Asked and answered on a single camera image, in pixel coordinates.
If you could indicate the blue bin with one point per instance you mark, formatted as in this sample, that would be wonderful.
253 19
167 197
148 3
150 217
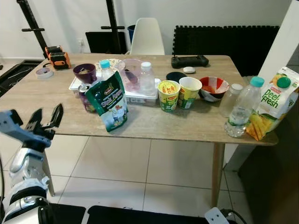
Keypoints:
131 33

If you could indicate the small white round puck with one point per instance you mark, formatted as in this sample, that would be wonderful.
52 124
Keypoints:
189 70

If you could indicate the purple drink can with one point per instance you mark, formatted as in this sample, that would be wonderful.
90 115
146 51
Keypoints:
84 99

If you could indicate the black handheld controller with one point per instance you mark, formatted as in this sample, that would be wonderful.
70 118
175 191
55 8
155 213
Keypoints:
189 61

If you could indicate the yellow lidded noodle cup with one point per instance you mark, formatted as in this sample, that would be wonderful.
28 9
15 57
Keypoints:
168 100

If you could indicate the short white-capped clear bottle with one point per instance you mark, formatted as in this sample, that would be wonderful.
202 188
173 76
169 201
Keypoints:
231 98

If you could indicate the large teal-capped water bottle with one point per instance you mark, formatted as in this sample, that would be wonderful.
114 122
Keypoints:
243 112

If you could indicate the upright black stand pole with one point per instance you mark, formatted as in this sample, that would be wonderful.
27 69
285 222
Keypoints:
111 18

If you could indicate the slim teal-capped water bottle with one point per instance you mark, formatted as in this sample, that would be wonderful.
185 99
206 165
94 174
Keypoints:
106 70

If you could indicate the clear plastic jug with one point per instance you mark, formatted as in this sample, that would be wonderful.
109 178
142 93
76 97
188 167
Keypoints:
128 77

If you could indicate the small black foam panel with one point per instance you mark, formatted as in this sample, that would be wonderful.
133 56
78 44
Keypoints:
98 42

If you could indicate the dark grey fridge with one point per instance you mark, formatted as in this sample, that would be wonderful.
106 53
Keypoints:
275 186

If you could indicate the black round bowl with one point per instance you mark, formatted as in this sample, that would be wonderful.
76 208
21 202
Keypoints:
176 76

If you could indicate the orange and black device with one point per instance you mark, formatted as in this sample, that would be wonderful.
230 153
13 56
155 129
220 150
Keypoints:
60 59

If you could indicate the purple bowl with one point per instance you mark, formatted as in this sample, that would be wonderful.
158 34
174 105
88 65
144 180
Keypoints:
84 77

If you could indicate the black ribbed floor mat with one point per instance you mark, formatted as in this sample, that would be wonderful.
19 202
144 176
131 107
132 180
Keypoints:
14 74

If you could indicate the large black floor mat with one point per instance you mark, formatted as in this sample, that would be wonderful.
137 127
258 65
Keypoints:
140 217

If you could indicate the white plastic tray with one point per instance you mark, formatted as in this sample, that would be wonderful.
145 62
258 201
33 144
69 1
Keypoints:
140 99

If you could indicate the wide black foam panel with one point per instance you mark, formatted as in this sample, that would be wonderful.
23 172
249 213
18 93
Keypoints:
233 44

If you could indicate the open yellow-green noodle cup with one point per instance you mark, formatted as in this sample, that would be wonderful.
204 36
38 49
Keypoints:
189 95

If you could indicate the green snack pouch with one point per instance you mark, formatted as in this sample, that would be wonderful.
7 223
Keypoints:
110 102

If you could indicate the white plastic chair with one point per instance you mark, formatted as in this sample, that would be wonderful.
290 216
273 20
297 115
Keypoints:
147 39

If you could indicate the Peel Fresh juice carton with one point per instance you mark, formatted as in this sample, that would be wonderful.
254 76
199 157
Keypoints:
275 105

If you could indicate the white tape roll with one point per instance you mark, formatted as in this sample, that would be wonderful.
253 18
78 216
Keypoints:
39 73

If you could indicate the white wall socket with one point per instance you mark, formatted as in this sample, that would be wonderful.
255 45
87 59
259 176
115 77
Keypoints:
80 43

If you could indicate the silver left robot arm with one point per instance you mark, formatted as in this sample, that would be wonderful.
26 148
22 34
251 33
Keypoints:
28 163

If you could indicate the red and white bowl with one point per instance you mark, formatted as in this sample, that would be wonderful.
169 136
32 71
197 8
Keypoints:
212 88

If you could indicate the slanted black stand pole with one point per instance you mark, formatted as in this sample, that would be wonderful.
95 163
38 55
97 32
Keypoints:
29 21

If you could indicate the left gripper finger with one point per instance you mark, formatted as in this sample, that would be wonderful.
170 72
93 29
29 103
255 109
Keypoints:
56 116
35 120

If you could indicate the patterned plate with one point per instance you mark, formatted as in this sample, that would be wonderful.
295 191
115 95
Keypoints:
117 63

